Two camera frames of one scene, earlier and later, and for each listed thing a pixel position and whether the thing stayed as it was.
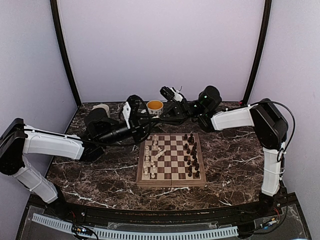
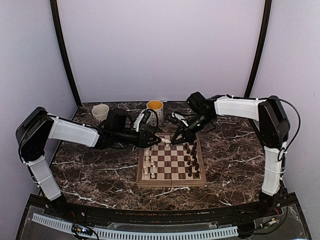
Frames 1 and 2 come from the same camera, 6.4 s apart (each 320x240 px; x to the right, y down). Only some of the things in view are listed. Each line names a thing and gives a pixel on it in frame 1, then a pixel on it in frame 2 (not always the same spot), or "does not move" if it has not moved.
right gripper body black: (189, 111) → (192, 134)
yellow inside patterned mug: (155, 107) does not move
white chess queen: (160, 154) → (165, 140)
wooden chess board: (170, 160) does not move
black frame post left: (60, 31) does not move
